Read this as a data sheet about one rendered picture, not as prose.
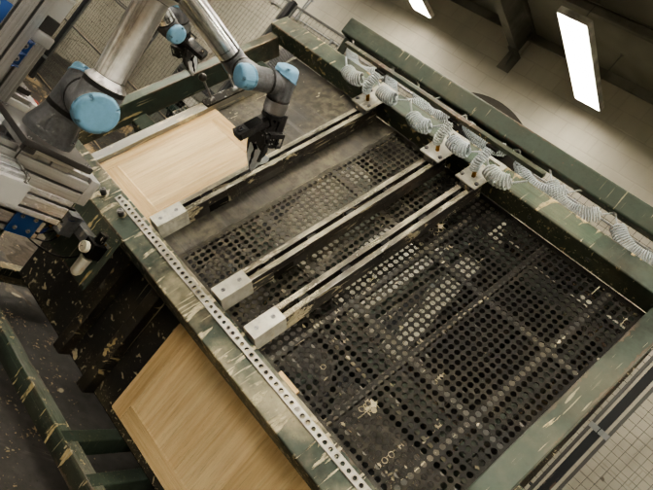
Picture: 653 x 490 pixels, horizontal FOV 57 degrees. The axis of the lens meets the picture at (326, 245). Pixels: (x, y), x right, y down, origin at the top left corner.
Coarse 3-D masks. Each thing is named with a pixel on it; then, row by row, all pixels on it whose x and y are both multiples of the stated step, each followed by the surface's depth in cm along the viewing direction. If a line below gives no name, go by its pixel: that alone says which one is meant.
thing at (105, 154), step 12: (240, 96) 271; (192, 108) 262; (204, 108) 262; (216, 108) 266; (168, 120) 257; (180, 120) 257; (144, 132) 252; (156, 132) 253; (120, 144) 247; (132, 144) 248; (96, 156) 243; (108, 156) 244
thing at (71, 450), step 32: (32, 256) 273; (32, 288) 267; (64, 288) 259; (96, 288) 250; (128, 288) 243; (0, 320) 238; (64, 320) 254; (96, 320) 246; (128, 320) 231; (160, 320) 231; (0, 352) 231; (64, 352) 245; (96, 352) 242; (128, 352) 234; (32, 384) 219; (96, 384) 235; (128, 384) 231; (32, 416) 216; (64, 448) 205; (352, 448) 233
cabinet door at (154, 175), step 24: (192, 120) 261; (216, 120) 261; (144, 144) 250; (168, 144) 251; (192, 144) 251; (216, 144) 251; (240, 144) 251; (120, 168) 241; (144, 168) 242; (168, 168) 242; (192, 168) 242; (216, 168) 242; (240, 168) 242; (144, 192) 233; (168, 192) 233; (192, 192) 233; (144, 216) 225
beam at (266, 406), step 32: (96, 160) 240; (96, 192) 228; (128, 224) 218; (128, 256) 220; (160, 256) 209; (160, 288) 201; (192, 320) 193; (224, 352) 186; (256, 352) 186; (256, 384) 179; (256, 416) 180; (288, 416) 173; (288, 448) 167; (320, 448) 167; (320, 480) 161
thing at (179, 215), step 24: (360, 96) 257; (336, 120) 253; (360, 120) 256; (288, 144) 243; (312, 144) 245; (264, 168) 234; (288, 168) 244; (216, 192) 226; (240, 192) 234; (168, 216) 218; (192, 216) 224
